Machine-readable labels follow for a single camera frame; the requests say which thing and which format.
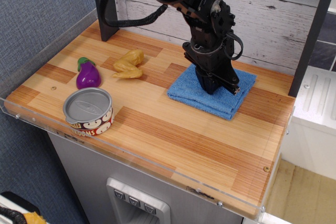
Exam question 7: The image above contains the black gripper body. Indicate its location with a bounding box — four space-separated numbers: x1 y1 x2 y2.
183 40 239 83

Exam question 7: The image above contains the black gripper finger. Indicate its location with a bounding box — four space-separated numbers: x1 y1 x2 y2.
195 68 222 95
219 80 240 94

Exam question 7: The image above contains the blue cloth napkin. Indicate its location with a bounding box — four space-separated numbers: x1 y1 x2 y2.
167 65 257 120

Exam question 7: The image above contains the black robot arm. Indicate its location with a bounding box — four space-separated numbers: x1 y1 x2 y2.
157 0 243 95

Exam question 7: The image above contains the yellow toy chicken wing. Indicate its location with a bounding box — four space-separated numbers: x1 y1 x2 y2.
112 49 144 79

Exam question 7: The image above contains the white toy sink counter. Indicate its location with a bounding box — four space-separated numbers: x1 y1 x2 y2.
280 67 335 179

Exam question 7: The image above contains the purple toy eggplant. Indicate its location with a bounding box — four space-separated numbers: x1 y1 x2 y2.
76 57 101 89

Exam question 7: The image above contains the mushroom tin can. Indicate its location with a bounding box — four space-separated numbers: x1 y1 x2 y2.
63 88 114 136

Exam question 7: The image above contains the grey cabinet with dispenser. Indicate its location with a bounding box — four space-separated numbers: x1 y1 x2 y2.
49 133 243 223

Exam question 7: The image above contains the black yellow object corner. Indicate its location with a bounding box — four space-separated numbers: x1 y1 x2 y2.
1 191 48 223

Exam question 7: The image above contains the black braided cable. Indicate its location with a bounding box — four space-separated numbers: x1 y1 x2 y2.
99 0 169 28

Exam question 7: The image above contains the dark right support post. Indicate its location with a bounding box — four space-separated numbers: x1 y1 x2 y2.
288 0 331 98

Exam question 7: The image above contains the dark support post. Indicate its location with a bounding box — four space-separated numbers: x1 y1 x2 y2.
288 0 331 98
95 0 119 41

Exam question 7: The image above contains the dark left support post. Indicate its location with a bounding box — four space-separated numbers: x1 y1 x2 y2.
95 0 119 41

